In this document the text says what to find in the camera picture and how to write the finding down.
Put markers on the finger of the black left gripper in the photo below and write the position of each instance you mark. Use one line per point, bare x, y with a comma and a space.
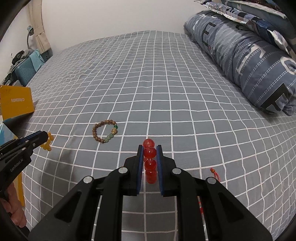
34, 140

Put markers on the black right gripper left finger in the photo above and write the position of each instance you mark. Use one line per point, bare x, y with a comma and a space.
92, 209

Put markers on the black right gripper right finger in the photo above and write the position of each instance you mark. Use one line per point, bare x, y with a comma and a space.
206, 210

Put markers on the person's left hand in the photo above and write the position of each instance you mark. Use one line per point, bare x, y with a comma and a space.
12, 205

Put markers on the yellow white cardboard box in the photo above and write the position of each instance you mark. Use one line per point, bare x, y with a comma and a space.
16, 101

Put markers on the blue suitcase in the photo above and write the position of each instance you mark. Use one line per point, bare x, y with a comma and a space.
28, 67

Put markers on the grey checked bed sheet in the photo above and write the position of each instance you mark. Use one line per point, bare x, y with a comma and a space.
102, 98

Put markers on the beige curtain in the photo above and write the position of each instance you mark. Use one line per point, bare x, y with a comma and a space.
36, 20

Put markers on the blue desk lamp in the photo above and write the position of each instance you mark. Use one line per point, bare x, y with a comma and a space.
30, 37

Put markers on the blue grey rolled duvet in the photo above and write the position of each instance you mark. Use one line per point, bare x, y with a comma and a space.
264, 73

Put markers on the patterned blue pillow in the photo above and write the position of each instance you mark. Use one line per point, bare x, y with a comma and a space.
262, 17

